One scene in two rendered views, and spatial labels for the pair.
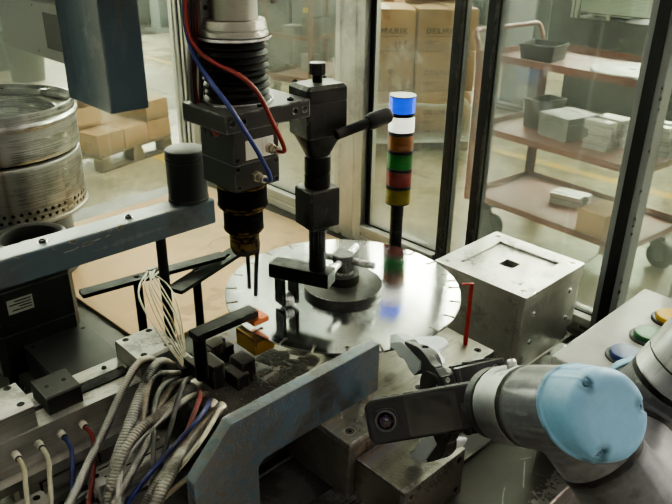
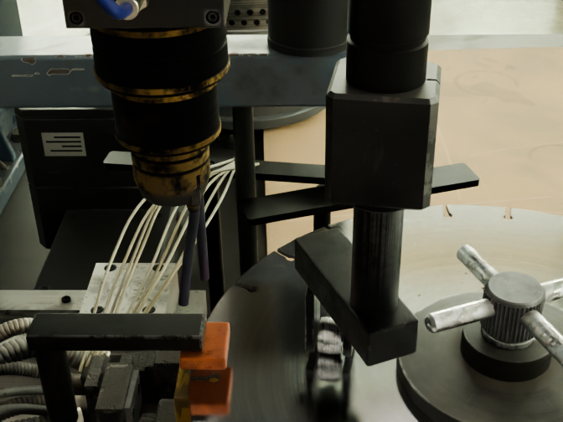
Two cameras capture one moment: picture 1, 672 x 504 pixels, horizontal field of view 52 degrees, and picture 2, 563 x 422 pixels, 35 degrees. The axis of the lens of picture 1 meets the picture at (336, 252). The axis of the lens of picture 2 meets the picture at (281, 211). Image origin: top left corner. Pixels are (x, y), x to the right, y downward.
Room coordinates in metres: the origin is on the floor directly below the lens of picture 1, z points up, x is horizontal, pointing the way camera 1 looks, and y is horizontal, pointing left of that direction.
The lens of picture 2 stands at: (0.54, -0.18, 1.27)
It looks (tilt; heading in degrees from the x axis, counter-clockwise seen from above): 32 degrees down; 46
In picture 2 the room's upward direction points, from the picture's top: 1 degrees counter-clockwise
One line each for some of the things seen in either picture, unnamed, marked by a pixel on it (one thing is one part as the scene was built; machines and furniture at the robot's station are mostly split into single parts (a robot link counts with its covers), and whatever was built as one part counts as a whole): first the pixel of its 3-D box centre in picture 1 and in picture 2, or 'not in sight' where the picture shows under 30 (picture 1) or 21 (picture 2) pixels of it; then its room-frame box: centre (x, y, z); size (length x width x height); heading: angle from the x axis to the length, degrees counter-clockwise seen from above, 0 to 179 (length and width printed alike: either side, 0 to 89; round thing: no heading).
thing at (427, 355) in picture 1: (427, 367); not in sight; (0.65, -0.10, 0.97); 0.09 x 0.02 x 0.05; 23
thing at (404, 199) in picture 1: (397, 193); not in sight; (1.15, -0.11, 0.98); 0.05 x 0.04 x 0.03; 44
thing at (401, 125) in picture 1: (401, 122); not in sight; (1.15, -0.11, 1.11); 0.05 x 0.04 x 0.03; 44
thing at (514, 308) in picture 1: (504, 301); not in sight; (1.05, -0.29, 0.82); 0.18 x 0.18 x 0.15; 44
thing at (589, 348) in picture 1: (627, 377); not in sight; (0.84, -0.43, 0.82); 0.28 x 0.11 x 0.15; 134
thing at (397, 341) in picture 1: (423, 345); not in sight; (0.70, -0.11, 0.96); 0.09 x 0.06 x 0.03; 23
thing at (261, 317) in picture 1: (229, 341); (134, 373); (0.73, 0.13, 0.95); 0.10 x 0.03 x 0.07; 134
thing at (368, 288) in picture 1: (342, 280); (505, 350); (0.87, -0.01, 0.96); 0.11 x 0.11 x 0.03
